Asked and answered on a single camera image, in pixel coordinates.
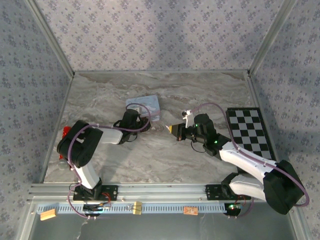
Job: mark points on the left aluminium corner post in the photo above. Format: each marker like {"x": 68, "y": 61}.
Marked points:
{"x": 50, "y": 37}

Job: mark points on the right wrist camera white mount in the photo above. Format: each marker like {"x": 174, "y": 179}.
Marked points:
{"x": 188, "y": 117}

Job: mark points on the orange printed card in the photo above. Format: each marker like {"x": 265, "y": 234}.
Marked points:
{"x": 190, "y": 210}

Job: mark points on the right aluminium corner post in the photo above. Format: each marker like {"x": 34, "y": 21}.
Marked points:
{"x": 272, "y": 37}

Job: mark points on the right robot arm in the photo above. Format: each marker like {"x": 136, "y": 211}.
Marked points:
{"x": 282, "y": 190}

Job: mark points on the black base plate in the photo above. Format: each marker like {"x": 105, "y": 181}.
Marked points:
{"x": 212, "y": 192}
{"x": 112, "y": 192}

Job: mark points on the aluminium corner post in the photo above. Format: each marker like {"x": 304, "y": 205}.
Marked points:
{"x": 50, "y": 37}
{"x": 272, "y": 37}

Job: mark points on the black white checkerboard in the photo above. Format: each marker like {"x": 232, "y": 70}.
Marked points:
{"x": 250, "y": 130}

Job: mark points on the light wooden block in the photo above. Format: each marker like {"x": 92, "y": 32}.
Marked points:
{"x": 48, "y": 215}

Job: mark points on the left base circuit board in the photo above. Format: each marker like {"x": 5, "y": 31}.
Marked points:
{"x": 96, "y": 207}

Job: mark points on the red plastic bottle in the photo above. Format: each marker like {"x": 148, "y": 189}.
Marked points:
{"x": 67, "y": 132}

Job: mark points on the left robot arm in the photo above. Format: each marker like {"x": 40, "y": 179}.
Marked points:
{"x": 80, "y": 145}

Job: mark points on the yellow block with bands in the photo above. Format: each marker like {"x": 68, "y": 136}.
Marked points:
{"x": 137, "y": 208}

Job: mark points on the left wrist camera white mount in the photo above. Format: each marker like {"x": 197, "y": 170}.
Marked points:
{"x": 138, "y": 110}

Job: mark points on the right base circuit board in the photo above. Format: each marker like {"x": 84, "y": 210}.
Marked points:
{"x": 233, "y": 208}

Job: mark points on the small metal clip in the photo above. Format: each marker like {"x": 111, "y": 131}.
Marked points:
{"x": 129, "y": 207}

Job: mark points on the cartoon printed tin box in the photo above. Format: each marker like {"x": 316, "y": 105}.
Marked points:
{"x": 150, "y": 102}

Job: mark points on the aluminium profile rail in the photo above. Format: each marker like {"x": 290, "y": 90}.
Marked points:
{"x": 160, "y": 191}

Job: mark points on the base circuit board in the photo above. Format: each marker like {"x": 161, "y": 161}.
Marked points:
{"x": 96, "y": 207}
{"x": 233, "y": 208}

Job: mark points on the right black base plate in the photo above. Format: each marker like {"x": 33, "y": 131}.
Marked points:
{"x": 212, "y": 192}

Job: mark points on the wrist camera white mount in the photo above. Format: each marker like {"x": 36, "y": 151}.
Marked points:
{"x": 188, "y": 117}
{"x": 138, "y": 110}

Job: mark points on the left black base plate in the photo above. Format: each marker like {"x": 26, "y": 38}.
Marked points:
{"x": 112, "y": 192}

